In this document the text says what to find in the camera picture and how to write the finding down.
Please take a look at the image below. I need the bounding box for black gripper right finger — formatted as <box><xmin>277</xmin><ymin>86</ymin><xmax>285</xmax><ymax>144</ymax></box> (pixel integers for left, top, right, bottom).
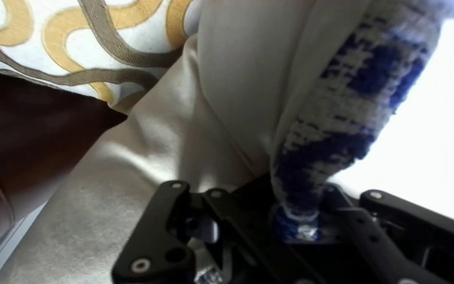
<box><xmin>321</xmin><ymin>185</ymin><xmax>454</xmax><ymax>284</ymax></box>

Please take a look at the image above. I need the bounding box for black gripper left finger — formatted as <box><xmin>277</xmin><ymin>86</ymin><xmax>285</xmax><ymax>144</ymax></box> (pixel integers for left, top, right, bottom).
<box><xmin>111</xmin><ymin>180</ymin><xmax>312</xmax><ymax>284</ymax></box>

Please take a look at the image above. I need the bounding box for patterned swirl cushion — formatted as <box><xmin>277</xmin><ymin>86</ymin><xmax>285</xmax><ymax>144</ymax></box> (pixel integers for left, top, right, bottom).
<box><xmin>0</xmin><ymin>0</ymin><xmax>203</xmax><ymax>113</ymax></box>

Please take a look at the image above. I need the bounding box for blue white fringed square pillow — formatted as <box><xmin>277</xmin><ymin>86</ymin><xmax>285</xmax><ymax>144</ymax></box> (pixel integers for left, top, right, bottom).
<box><xmin>0</xmin><ymin>0</ymin><xmax>454</xmax><ymax>284</ymax></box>

